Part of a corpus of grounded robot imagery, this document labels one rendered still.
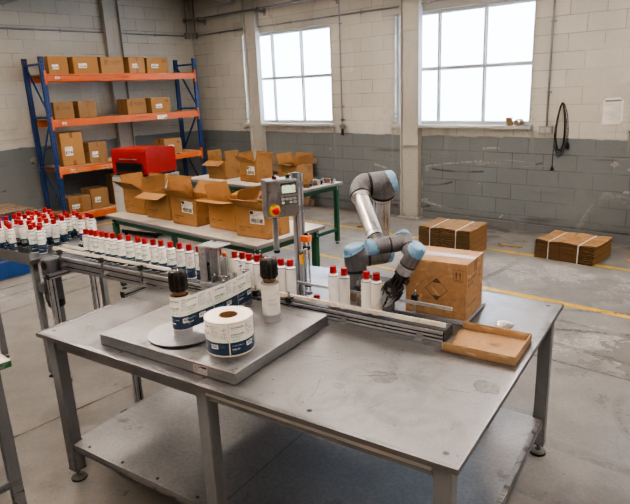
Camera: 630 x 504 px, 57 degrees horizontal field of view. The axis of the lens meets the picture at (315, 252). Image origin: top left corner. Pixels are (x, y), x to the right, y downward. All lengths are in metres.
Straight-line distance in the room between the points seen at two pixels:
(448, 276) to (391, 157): 6.29
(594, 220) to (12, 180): 8.35
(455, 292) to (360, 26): 6.87
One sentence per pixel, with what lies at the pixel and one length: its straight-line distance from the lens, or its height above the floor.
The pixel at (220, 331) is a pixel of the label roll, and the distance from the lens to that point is 2.36.
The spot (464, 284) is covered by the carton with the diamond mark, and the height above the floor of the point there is 1.03.
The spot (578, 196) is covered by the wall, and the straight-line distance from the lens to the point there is 7.80.
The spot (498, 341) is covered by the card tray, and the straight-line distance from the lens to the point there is 2.64.
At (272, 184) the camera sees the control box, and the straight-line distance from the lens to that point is 2.91.
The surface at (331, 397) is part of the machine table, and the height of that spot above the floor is 0.83.
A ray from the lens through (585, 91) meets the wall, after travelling 7.68.
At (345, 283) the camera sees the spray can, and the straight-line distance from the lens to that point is 2.75.
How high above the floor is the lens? 1.91
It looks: 16 degrees down
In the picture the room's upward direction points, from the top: 2 degrees counter-clockwise
